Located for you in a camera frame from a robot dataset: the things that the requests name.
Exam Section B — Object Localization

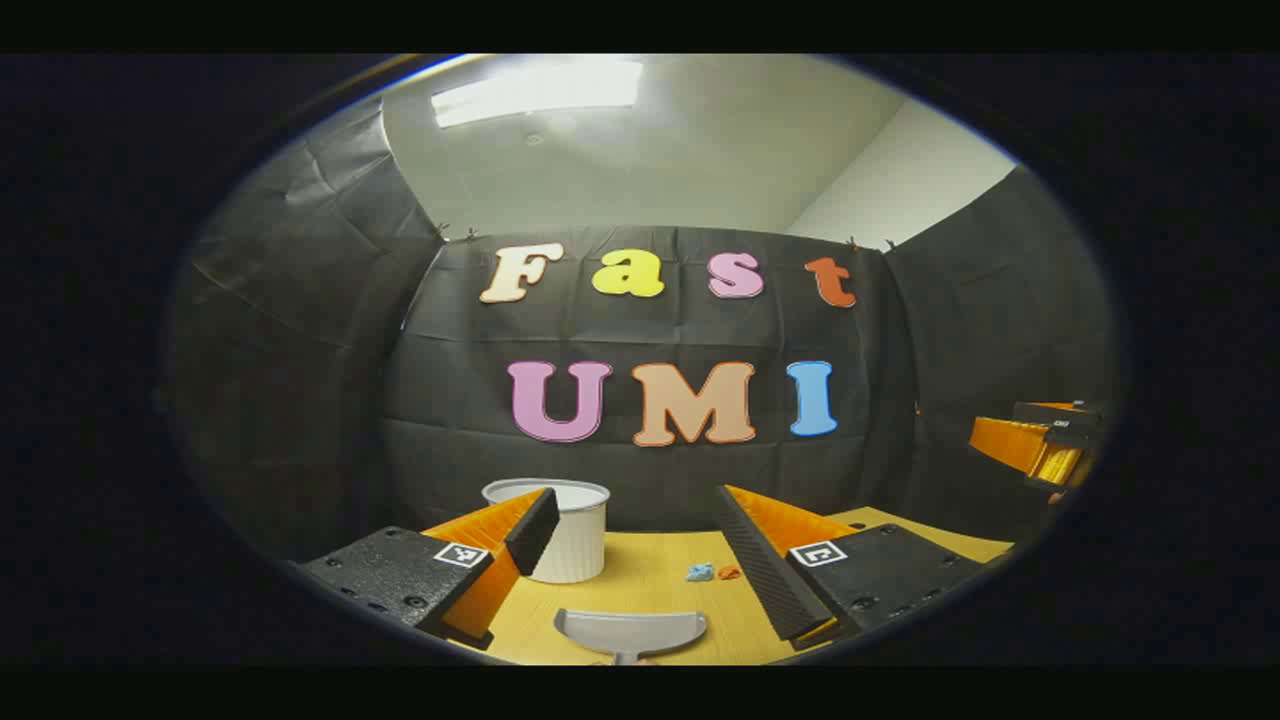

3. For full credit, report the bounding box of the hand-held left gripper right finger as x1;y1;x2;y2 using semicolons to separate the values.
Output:
712;484;989;653

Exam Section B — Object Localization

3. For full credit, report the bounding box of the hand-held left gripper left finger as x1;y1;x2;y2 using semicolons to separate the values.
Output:
298;486;562;652

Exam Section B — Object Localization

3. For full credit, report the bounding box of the ceiling light panel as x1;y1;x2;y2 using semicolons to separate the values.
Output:
430;60;646;129

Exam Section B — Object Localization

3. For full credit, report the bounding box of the wooden desktop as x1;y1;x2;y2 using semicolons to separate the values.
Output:
455;506;1017;667

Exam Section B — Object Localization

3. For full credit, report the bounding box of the white ribbed garbage bin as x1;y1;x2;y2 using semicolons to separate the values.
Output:
482;478;611;585

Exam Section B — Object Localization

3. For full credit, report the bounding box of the grey plastic dustpan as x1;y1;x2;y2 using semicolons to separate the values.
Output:
553;607;709;666

